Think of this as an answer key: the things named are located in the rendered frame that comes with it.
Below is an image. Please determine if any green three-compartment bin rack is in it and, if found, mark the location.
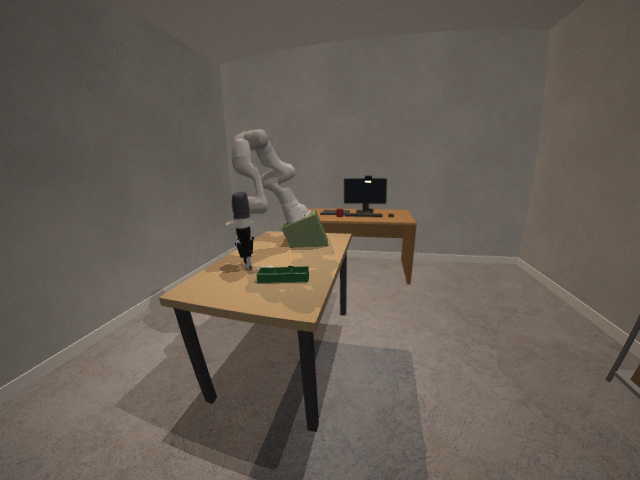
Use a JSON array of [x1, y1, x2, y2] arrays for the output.
[[257, 266, 309, 283]]

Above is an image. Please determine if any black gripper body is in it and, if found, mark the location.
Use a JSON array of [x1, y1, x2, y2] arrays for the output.
[[236, 227, 251, 244]]

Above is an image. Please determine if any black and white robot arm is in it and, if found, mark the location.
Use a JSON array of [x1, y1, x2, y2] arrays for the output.
[[226, 129, 312, 229]]

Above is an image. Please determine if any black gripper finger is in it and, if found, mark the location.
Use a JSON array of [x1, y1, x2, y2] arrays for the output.
[[235, 239, 249, 269], [246, 237, 254, 266]]

